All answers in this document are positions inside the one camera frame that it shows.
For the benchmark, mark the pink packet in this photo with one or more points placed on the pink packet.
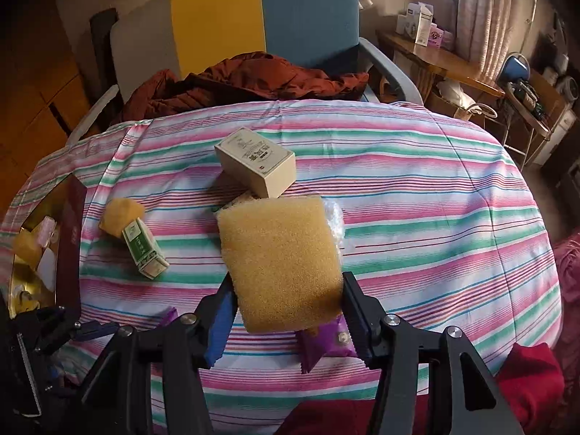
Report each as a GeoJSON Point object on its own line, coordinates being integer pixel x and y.
{"type": "Point", "coordinates": [46, 231]}

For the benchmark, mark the tall white carton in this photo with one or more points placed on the tall white carton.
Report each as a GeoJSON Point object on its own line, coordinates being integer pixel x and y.
{"type": "Point", "coordinates": [424, 22]}

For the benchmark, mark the beige cardboard box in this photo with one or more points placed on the beige cardboard box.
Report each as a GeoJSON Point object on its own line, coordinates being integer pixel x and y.
{"type": "Point", "coordinates": [263, 163]}

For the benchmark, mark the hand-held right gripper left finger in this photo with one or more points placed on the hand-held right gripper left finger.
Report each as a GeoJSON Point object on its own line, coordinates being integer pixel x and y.
{"type": "Point", "coordinates": [217, 330]}

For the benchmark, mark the red garment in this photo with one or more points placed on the red garment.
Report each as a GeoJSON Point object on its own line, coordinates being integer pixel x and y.
{"type": "Point", "coordinates": [530, 380]}

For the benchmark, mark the pink green striped blanket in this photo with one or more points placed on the pink green striped blanket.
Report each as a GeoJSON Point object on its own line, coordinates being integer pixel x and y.
{"type": "Point", "coordinates": [408, 190]}

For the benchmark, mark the green white carton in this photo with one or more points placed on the green white carton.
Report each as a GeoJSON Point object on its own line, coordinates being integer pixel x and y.
{"type": "Point", "coordinates": [145, 249]}

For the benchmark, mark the white packet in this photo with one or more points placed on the white packet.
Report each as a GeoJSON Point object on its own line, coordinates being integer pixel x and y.
{"type": "Point", "coordinates": [47, 271]}

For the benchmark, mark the maroon quilted jacket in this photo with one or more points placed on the maroon quilted jacket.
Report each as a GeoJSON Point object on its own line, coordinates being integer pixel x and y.
{"type": "Point", "coordinates": [253, 81]}

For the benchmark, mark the purple carton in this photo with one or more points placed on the purple carton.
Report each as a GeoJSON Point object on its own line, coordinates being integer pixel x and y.
{"type": "Point", "coordinates": [440, 38]}

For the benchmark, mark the white bag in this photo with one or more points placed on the white bag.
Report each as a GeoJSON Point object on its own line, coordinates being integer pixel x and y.
{"type": "Point", "coordinates": [455, 95]}

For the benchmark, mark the maroon tin box gold interior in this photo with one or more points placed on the maroon tin box gold interior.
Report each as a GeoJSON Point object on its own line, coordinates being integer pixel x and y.
{"type": "Point", "coordinates": [68, 244]}

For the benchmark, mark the wooden desk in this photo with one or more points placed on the wooden desk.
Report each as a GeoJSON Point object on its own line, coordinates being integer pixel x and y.
{"type": "Point", "coordinates": [435, 61]}

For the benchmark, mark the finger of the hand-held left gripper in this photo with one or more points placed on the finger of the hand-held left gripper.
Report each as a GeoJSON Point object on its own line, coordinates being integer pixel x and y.
{"type": "Point", "coordinates": [56, 326]}
{"type": "Point", "coordinates": [97, 330]}

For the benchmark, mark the metal rack with bottles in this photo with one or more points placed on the metal rack with bottles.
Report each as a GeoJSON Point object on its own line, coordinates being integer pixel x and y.
{"type": "Point", "coordinates": [528, 104]}

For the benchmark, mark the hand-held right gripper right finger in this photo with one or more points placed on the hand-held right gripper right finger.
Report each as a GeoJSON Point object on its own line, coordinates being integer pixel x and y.
{"type": "Point", "coordinates": [360, 326]}

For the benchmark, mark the grey yellow blue armchair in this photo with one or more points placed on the grey yellow blue armchair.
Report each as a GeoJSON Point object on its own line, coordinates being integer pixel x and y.
{"type": "Point", "coordinates": [308, 18]}

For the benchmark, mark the wooden wardrobe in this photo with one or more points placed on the wooden wardrobe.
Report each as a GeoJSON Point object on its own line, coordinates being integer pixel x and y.
{"type": "Point", "coordinates": [36, 113]}

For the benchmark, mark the clear plastic bag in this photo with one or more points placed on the clear plastic bag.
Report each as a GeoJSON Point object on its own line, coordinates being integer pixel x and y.
{"type": "Point", "coordinates": [334, 222]}

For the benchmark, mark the purple snack packet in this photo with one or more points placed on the purple snack packet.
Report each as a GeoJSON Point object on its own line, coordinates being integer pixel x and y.
{"type": "Point", "coordinates": [167, 316]}
{"type": "Point", "coordinates": [324, 344]}

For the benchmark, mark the beige patterned curtain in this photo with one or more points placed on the beige patterned curtain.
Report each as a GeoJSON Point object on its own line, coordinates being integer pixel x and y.
{"type": "Point", "coordinates": [494, 18]}

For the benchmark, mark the large yellow sponge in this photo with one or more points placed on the large yellow sponge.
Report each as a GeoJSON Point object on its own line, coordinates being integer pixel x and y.
{"type": "Point", "coordinates": [281, 263]}

